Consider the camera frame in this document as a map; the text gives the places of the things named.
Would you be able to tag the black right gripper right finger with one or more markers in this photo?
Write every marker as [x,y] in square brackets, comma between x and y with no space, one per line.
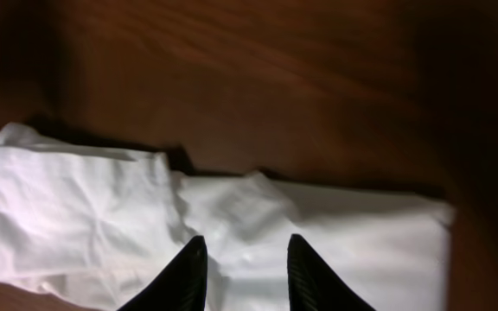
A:
[313,285]

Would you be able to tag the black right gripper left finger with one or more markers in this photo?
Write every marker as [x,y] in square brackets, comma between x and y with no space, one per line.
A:
[180,286]

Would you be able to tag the white printed t-shirt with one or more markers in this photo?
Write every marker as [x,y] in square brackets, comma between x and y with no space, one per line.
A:
[94,226]

